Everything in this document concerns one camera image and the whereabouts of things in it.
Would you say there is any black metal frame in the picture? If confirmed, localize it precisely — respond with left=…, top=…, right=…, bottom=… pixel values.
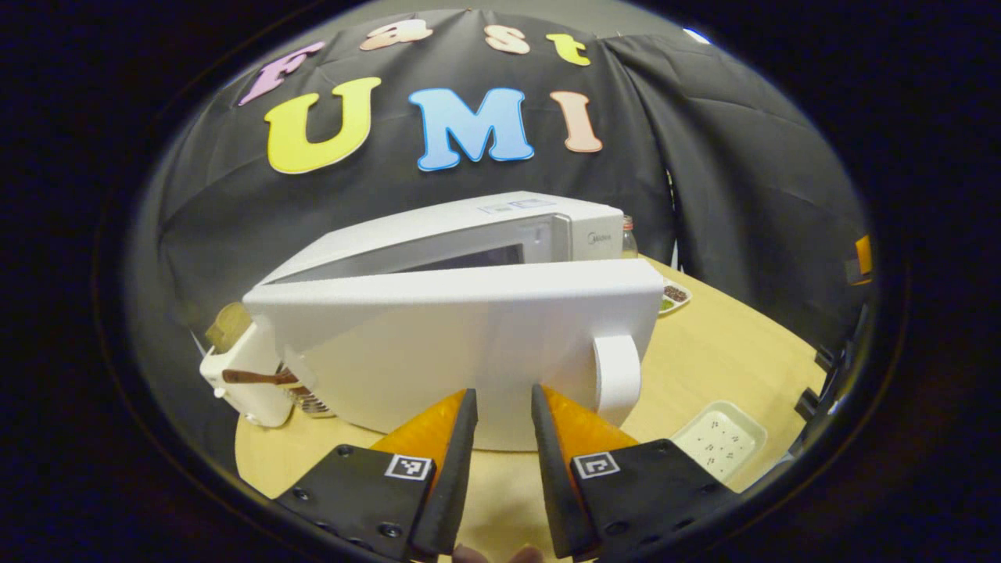
left=794, top=344, right=845, bottom=424

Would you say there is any wooden-handled utensil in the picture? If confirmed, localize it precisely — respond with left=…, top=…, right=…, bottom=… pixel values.
left=222, top=369, right=300, bottom=386

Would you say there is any black backdrop cloth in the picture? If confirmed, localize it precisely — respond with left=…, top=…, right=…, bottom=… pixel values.
left=129, top=8, right=873, bottom=470

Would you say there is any white microwave oven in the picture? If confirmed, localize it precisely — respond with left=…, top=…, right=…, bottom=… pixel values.
left=242, top=192, right=666, bottom=453

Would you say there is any toast slice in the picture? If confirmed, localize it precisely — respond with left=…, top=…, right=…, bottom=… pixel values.
left=205, top=303, right=253, bottom=353

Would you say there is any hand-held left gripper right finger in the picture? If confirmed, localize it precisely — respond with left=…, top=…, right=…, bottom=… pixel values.
left=532, top=383, right=740, bottom=560

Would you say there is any white toaster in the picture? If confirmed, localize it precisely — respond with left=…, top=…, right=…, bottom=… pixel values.
left=199, top=321, right=297, bottom=429

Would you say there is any speckled square plate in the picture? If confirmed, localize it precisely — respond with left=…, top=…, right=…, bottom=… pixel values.
left=671, top=400, right=769, bottom=485

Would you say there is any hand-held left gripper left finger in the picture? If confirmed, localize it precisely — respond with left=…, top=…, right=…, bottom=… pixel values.
left=274, top=388, right=479, bottom=561

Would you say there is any divided condiment dish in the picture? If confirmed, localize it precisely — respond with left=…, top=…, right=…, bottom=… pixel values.
left=659, top=278, right=694, bottom=317

